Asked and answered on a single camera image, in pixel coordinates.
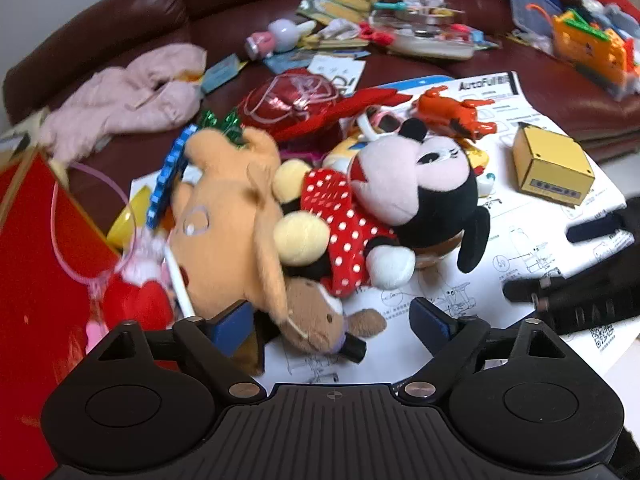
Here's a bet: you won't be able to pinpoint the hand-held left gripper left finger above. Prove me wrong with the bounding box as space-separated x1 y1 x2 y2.
97 300 265 405

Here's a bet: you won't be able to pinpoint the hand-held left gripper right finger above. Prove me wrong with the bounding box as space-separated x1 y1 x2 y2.
394 297 565 405

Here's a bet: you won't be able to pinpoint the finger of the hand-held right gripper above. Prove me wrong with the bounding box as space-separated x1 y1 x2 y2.
502 278 553 312
566 211 635 245

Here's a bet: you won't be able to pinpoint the brown teddy bear purple shirt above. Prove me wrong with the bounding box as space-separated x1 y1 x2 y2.
270 277 388 363

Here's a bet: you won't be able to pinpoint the red plush toy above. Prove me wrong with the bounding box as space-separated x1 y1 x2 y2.
102 270 176 346

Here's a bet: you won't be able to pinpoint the tan plush toy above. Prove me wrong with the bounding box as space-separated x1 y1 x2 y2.
170 127 291 321

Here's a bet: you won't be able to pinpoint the mouse plush polka dot dress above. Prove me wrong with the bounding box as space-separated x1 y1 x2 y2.
271 117 492 297

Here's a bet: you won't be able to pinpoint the red gift bag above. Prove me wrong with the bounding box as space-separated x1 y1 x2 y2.
0 152 123 480

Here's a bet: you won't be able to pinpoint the white instruction sheet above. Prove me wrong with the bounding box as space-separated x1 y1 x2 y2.
129 71 640 386

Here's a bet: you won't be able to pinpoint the white plastic hoop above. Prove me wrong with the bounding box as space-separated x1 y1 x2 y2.
162 245 196 318

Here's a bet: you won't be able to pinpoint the yellow cardboard box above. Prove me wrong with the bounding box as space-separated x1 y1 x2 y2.
511 124 597 208

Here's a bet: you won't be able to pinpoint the white rabbit plush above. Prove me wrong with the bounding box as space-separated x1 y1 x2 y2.
125 232 173 281

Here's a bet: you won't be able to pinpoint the yellow plastic half ball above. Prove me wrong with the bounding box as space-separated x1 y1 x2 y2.
106 185 153 251

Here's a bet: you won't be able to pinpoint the blue plastic gear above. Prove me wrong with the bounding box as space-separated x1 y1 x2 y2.
146 122 201 231

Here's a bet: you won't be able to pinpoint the orange green building toy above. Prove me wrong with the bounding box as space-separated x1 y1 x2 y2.
550 2 640 101

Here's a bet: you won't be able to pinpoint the orange toy animal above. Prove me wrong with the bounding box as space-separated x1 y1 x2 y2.
411 86 498 142

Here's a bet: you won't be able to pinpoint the yellow toy bowl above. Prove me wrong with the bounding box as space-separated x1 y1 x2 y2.
322 137 371 171

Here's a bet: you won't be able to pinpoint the pink plastic loop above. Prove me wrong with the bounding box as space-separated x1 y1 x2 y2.
50 162 132 281

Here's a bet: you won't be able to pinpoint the green tinsel bow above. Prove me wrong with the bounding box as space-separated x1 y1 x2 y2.
197 108 248 148

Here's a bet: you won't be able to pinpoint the pink sunglasses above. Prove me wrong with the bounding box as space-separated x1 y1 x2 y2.
357 105 416 143

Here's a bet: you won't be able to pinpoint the red heart foil balloon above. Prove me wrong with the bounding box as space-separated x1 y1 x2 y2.
237 72 346 131

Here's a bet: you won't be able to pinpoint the blue plastic case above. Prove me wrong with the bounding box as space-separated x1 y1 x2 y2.
506 0 566 43

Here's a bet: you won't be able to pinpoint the clear plastic tray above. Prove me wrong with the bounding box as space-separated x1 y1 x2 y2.
370 0 501 61

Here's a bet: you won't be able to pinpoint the pink jacket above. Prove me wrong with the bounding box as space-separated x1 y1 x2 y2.
39 42 208 161

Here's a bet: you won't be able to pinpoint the blue card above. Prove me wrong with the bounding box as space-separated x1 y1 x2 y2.
201 54 249 93

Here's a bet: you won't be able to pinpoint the white card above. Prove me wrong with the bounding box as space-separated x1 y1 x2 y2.
306 54 367 95

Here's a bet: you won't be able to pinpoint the red bow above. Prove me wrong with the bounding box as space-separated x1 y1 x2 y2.
360 22 396 46

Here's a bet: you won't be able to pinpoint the pink pig toy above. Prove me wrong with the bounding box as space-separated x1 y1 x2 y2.
245 17 317 61

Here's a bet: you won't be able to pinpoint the brown leather sofa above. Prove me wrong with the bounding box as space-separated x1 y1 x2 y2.
0 0 640 241

